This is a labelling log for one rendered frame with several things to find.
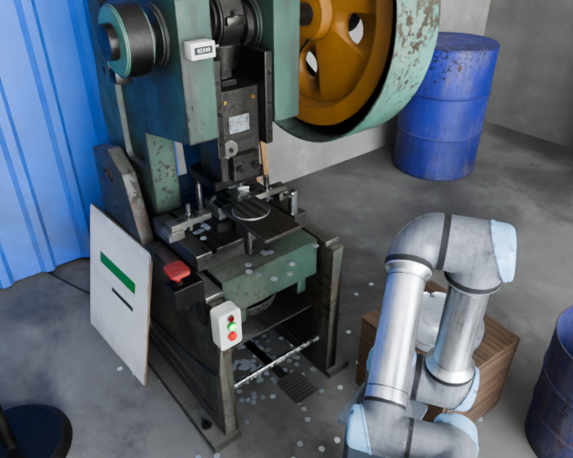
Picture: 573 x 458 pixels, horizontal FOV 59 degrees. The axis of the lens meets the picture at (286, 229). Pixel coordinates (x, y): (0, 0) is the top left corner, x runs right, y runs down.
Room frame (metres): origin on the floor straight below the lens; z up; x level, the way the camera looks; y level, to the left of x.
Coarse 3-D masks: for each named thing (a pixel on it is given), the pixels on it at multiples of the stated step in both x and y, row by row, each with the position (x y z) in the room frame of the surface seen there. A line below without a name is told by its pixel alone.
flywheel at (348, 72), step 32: (320, 0) 1.69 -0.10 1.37; (352, 0) 1.63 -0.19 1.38; (384, 0) 1.49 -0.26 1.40; (320, 32) 1.70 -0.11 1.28; (384, 32) 1.48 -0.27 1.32; (320, 64) 1.73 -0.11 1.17; (352, 64) 1.62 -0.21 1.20; (384, 64) 1.47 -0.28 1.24; (320, 96) 1.73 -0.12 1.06; (352, 96) 1.56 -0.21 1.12
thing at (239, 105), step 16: (224, 80) 1.50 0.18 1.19; (240, 80) 1.55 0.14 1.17; (224, 96) 1.44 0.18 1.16; (240, 96) 1.47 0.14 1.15; (256, 96) 1.51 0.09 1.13; (224, 112) 1.43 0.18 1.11; (240, 112) 1.47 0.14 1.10; (256, 112) 1.51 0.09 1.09; (224, 128) 1.43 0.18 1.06; (240, 128) 1.47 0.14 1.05; (256, 128) 1.51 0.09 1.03; (240, 144) 1.47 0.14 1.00; (256, 144) 1.50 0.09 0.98; (208, 160) 1.48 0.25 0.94; (224, 160) 1.43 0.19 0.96; (240, 160) 1.43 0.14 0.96; (256, 160) 1.46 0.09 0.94; (224, 176) 1.42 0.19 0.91; (240, 176) 1.43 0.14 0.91
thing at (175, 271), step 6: (168, 264) 1.16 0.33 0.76; (174, 264) 1.16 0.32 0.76; (180, 264) 1.16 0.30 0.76; (168, 270) 1.14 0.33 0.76; (174, 270) 1.14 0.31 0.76; (180, 270) 1.14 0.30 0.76; (186, 270) 1.14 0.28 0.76; (168, 276) 1.12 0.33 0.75; (174, 276) 1.11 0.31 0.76; (180, 276) 1.12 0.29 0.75
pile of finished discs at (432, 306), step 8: (424, 296) 1.47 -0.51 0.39; (432, 296) 1.48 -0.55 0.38; (440, 296) 1.47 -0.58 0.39; (424, 304) 1.42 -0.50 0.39; (432, 304) 1.42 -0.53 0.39; (440, 304) 1.42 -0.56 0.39; (424, 312) 1.38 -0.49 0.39; (432, 312) 1.38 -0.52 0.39; (440, 312) 1.38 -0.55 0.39; (424, 320) 1.34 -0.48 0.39; (432, 320) 1.33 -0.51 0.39; (424, 328) 1.30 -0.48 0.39; (432, 328) 1.30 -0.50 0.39; (480, 328) 1.30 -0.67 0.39; (424, 336) 1.26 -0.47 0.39; (432, 336) 1.26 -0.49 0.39; (480, 336) 1.25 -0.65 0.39; (416, 344) 1.25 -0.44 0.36; (424, 344) 1.23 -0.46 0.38; (432, 344) 1.22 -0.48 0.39
